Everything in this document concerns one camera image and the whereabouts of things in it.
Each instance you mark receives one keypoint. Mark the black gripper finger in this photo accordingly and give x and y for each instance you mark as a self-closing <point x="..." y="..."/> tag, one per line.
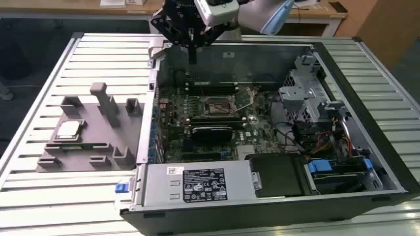
<point x="209" y="37"/>
<point x="173" y="39"/>

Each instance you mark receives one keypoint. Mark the silver CPU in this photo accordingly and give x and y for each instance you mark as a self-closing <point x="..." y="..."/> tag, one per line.
<point x="70" y="129"/>

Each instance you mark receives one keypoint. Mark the white case sticker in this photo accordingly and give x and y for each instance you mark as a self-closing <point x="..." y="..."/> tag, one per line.
<point x="228" y="54"/>

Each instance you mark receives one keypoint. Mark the small white box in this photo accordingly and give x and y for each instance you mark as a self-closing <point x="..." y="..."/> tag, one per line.
<point x="136" y="2"/>

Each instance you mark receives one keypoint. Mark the black RAM slot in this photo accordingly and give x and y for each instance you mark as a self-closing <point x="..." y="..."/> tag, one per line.
<point x="213" y="86"/>
<point x="216" y="116"/>
<point x="216" y="125"/>
<point x="213" y="92"/>
<point x="216" y="119"/>
<point x="216" y="122"/>
<point x="213" y="89"/>
<point x="213" y="83"/>

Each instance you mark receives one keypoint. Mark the pale blue teach pendant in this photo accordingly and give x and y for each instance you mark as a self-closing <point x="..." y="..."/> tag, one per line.
<point x="274" y="20"/>

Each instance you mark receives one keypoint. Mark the white papers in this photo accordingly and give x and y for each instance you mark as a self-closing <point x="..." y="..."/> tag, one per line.
<point x="110" y="3"/>

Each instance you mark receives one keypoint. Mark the wooden desk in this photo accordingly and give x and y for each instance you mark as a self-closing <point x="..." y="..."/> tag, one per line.
<point x="65" y="11"/>

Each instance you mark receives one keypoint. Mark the metal drive cage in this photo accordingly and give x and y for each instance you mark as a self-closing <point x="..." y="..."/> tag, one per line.
<point x="289" y="100"/>

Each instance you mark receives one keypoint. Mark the green motherboard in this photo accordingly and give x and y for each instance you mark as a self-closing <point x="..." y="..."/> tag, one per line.
<point x="258" y="127"/>

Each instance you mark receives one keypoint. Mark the black graphics card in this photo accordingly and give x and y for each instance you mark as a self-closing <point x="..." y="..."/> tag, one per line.
<point x="210" y="135"/>

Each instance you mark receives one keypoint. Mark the grey parts rack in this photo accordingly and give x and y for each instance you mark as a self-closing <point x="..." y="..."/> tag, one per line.
<point x="94" y="137"/>

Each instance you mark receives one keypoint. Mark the small silver heatsink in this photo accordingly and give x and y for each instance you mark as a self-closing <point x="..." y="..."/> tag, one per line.
<point x="245" y="150"/>

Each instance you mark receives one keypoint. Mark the black expansion slot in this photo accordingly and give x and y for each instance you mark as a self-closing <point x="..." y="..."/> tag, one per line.
<point x="200" y="156"/>

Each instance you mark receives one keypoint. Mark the green RAM stick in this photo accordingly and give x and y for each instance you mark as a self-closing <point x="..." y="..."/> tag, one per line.
<point x="85" y="146"/>

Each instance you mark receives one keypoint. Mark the wooden cabinet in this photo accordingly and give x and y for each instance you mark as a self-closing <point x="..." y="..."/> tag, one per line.
<point x="386" y="29"/>

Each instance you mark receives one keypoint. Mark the grey chair base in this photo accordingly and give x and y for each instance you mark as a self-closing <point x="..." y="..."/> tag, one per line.
<point x="6" y="94"/>

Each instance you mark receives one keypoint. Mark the grey power supply unit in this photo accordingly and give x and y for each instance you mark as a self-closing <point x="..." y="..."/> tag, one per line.
<point x="157" y="186"/>

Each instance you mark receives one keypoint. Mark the hard disk in blue carrier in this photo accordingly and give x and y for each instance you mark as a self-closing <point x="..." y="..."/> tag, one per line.
<point x="320" y="166"/>

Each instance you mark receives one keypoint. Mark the blue case latch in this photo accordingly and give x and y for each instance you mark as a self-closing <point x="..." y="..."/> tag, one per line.
<point x="121" y="187"/>

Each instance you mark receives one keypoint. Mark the blue drive bay clip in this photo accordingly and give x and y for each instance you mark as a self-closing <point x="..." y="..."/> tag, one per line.
<point x="366" y="164"/>

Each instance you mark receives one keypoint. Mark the black PC case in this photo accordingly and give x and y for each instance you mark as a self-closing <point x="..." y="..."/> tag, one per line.
<point x="294" y="216"/>

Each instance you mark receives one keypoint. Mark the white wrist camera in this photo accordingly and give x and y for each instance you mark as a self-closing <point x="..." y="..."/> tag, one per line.
<point x="220" y="12"/>

